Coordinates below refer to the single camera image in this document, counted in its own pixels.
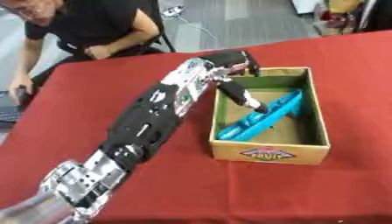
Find blue plastic toy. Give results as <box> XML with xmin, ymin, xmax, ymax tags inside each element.
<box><xmin>215</xmin><ymin>88</ymin><xmax>305</xmax><ymax>143</ymax></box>

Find white cable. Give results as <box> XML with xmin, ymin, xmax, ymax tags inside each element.
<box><xmin>174</xmin><ymin>16</ymin><xmax>222</xmax><ymax>49</ymax></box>

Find tan cardboard box green inside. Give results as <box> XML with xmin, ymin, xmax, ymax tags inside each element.
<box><xmin>208</xmin><ymin>66</ymin><xmax>333</xmax><ymax>166</ymax></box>

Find person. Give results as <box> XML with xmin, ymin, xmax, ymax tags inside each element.
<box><xmin>0</xmin><ymin>0</ymin><xmax>165</xmax><ymax>102</ymax></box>

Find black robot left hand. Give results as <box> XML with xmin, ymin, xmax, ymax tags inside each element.
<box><xmin>197</xmin><ymin>49</ymin><xmax>271</xmax><ymax>115</ymax></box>

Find bag with yellow top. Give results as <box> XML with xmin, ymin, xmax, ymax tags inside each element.
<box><xmin>312</xmin><ymin>0</ymin><xmax>369</xmax><ymax>38</ymax></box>

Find black chair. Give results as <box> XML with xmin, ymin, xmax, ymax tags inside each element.
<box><xmin>145</xmin><ymin>0</ymin><xmax>178</xmax><ymax>54</ymax></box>

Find black laptop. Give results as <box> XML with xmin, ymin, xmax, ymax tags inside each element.
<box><xmin>0</xmin><ymin>87</ymin><xmax>34</xmax><ymax>130</ymax></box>

